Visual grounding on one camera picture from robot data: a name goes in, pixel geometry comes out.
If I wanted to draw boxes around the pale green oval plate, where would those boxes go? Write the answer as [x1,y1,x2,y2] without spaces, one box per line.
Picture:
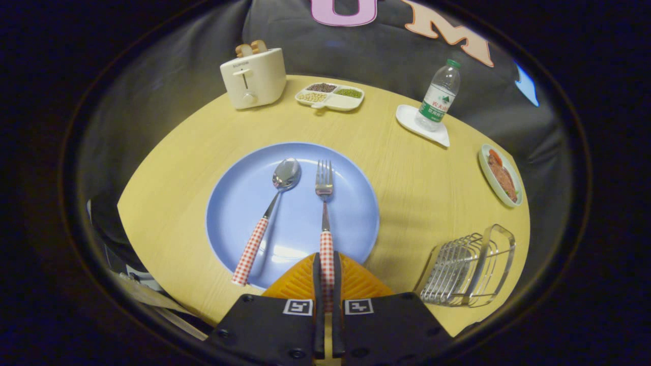
[478,144,523,208]

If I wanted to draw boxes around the fork with red checked handle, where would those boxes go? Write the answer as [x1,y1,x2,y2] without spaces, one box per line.
[315,160,335,313]

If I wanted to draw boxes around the blue round plate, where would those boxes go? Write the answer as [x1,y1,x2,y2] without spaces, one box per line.
[205,142,380,290]

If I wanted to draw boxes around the white square coaster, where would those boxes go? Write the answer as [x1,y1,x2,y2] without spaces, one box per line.
[396,104,451,148]

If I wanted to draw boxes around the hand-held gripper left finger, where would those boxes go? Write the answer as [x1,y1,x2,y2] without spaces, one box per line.
[206,252,326,366]

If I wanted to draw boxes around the cooked meat with carrot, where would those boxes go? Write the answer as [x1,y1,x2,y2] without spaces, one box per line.
[487,149,518,202]

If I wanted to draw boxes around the person's beige trousers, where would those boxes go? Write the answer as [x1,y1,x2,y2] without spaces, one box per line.
[104,267,212,341]

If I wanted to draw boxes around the white toaster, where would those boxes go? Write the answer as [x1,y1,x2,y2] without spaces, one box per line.
[220,47,287,110]

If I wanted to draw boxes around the clear green-capped water bottle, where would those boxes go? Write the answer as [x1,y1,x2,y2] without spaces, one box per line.
[415,59,462,132]

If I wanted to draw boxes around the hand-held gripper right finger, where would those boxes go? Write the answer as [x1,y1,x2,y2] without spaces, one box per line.
[332,252,454,366]

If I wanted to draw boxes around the metal wire cutlery rack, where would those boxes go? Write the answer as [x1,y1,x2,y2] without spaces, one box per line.
[415,224,516,308]

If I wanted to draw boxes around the spoon with red checked handle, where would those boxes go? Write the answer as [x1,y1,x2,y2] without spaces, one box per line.
[231,158,302,287]

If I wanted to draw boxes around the white divided dish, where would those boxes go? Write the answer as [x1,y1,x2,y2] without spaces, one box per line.
[295,82,365,112]

